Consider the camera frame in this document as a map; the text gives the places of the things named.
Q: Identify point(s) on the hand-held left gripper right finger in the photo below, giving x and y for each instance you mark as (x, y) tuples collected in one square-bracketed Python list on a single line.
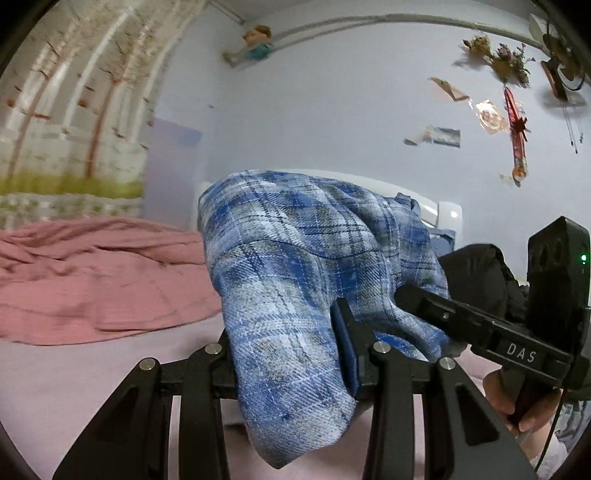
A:
[(346, 341)]

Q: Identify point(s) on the lilac wall panel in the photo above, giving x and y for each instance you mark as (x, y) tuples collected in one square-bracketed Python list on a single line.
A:
[(178, 161)]

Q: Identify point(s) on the person's right hand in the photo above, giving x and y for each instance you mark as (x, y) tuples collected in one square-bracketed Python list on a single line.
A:
[(496, 392)]

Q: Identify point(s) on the red hanging ornament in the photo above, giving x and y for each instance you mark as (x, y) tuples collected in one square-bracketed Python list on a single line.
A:
[(517, 134)]

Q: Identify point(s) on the white carved headboard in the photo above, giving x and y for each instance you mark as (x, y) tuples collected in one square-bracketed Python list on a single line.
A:
[(450, 214)]

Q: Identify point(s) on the person's right forearm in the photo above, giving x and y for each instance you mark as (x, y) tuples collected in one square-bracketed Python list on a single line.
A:
[(538, 450)]

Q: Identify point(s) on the black jacket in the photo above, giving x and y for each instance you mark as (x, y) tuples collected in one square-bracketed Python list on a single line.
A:
[(485, 272)]

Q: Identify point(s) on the blue plaid shirt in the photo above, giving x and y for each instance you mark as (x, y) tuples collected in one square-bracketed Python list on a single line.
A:
[(286, 277)]

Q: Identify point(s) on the small wall picture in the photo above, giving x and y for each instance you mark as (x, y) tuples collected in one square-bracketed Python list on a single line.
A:
[(438, 136)]

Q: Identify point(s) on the small wall fan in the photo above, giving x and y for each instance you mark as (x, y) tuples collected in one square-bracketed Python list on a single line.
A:
[(558, 64)]

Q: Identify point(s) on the small doll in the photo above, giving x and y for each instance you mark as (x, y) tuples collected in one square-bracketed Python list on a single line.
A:
[(258, 44)]

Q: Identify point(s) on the folded paper wall decoration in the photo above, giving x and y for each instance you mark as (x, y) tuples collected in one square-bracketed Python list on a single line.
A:
[(450, 90)]

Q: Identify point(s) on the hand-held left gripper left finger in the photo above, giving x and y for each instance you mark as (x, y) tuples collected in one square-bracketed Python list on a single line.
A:
[(207, 364)]

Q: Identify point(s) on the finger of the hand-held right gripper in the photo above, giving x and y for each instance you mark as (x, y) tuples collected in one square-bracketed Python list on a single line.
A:
[(434, 309)]

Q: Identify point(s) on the dried flower bunch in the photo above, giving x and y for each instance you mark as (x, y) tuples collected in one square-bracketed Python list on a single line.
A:
[(505, 57)]

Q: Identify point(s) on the pink checked quilt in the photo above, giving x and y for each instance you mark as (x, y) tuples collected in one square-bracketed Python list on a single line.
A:
[(92, 277)]

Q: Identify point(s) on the tree print curtain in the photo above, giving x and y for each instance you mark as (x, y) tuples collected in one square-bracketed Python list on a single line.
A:
[(83, 115)]

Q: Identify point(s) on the round foil wall ornament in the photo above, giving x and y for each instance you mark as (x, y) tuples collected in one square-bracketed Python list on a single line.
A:
[(491, 117)]

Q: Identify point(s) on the grey wall pipe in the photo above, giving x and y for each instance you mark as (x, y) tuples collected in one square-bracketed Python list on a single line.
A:
[(369, 21)]

